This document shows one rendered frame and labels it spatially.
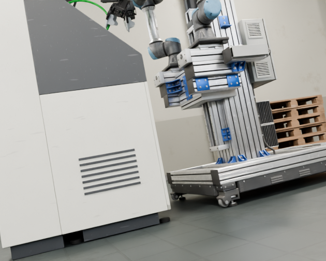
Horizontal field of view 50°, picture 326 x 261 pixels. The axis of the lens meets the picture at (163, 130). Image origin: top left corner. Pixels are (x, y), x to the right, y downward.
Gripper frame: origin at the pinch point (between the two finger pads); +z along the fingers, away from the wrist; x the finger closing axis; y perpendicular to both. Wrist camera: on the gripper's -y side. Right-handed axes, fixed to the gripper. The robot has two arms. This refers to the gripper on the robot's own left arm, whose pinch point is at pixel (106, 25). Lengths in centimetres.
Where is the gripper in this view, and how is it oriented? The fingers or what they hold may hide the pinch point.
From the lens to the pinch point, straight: 228.9
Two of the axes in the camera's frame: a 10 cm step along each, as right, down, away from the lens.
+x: 3.0, -2.2, 9.3
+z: -4.5, 8.3, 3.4
